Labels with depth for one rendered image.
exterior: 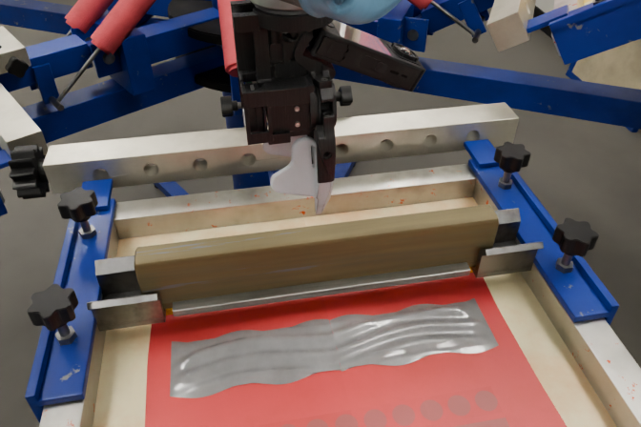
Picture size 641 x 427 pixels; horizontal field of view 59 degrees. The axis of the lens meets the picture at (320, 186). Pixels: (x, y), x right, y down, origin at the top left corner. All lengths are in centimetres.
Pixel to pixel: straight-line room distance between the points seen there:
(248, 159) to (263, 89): 36
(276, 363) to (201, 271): 13
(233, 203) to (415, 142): 29
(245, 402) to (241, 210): 28
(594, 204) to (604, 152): 42
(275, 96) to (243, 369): 30
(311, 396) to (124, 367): 21
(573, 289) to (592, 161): 215
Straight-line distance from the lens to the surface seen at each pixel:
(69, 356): 64
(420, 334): 67
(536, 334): 71
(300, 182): 54
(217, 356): 66
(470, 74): 128
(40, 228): 247
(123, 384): 66
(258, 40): 48
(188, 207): 79
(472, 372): 66
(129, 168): 83
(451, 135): 88
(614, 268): 232
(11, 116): 98
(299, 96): 49
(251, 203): 78
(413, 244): 66
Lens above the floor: 149
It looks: 38 degrees down
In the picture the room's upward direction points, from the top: straight up
